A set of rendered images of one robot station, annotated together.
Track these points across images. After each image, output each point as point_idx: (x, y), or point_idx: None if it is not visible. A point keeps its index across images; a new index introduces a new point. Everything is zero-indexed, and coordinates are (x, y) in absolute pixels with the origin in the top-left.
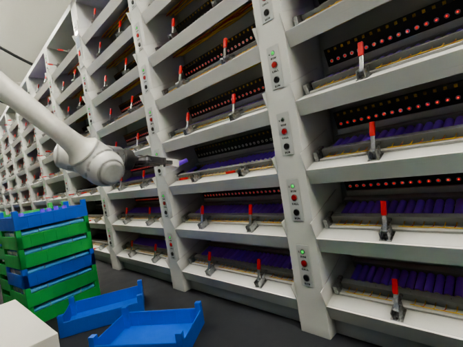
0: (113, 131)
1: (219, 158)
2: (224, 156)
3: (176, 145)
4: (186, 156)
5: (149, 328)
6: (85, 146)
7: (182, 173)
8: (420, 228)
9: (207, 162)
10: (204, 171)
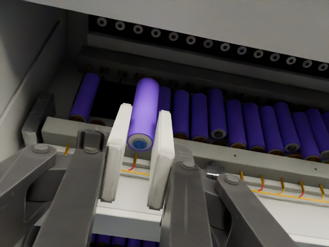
0: None
1: (214, 74)
2: (237, 73)
3: (152, 1)
4: (47, 14)
5: None
6: None
7: (71, 127)
8: None
9: (154, 70)
10: (250, 167)
